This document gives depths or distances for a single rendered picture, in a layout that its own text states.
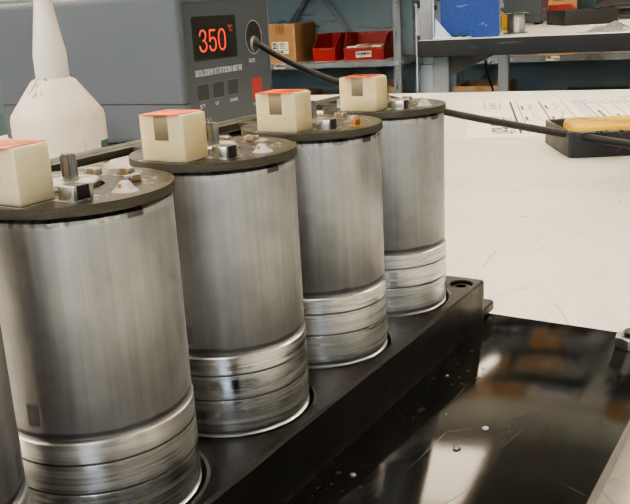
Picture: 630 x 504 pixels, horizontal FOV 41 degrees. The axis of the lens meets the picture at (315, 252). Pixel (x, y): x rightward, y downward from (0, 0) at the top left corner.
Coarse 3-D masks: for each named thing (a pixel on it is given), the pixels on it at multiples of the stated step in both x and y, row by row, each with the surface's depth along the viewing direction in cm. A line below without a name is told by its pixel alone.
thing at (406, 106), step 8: (408, 96) 18; (336, 104) 18; (392, 104) 16; (400, 104) 16; (408, 104) 16; (416, 104) 17; (432, 104) 17; (440, 104) 17; (328, 112) 17; (336, 112) 16; (344, 112) 16; (352, 112) 16; (360, 112) 16; (368, 112) 16; (376, 112) 16; (384, 112) 16; (392, 112) 16; (400, 112) 16; (408, 112) 16; (416, 112) 16; (424, 112) 16; (432, 112) 16
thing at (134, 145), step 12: (336, 96) 19; (228, 120) 16; (240, 120) 16; (252, 120) 16; (120, 144) 14; (132, 144) 13; (84, 156) 13; (96, 156) 13; (108, 156) 13; (120, 156) 13; (60, 168) 12
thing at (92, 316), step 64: (0, 256) 9; (64, 256) 9; (128, 256) 10; (0, 320) 10; (64, 320) 10; (128, 320) 10; (64, 384) 10; (128, 384) 10; (64, 448) 10; (128, 448) 10; (192, 448) 11
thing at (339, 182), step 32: (320, 160) 14; (352, 160) 14; (320, 192) 14; (352, 192) 14; (320, 224) 14; (352, 224) 14; (320, 256) 14; (352, 256) 14; (320, 288) 14; (352, 288) 15; (384, 288) 15; (320, 320) 15; (352, 320) 15; (384, 320) 15; (320, 352) 15; (352, 352) 15
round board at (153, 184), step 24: (96, 168) 11; (120, 168) 11; (144, 168) 11; (72, 192) 9; (96, 192) 10; (144, 192) 10; (168, 192) 10; (0, 216) 9; (24, 216) 9; (48, 216) 9; (72, 216) 9
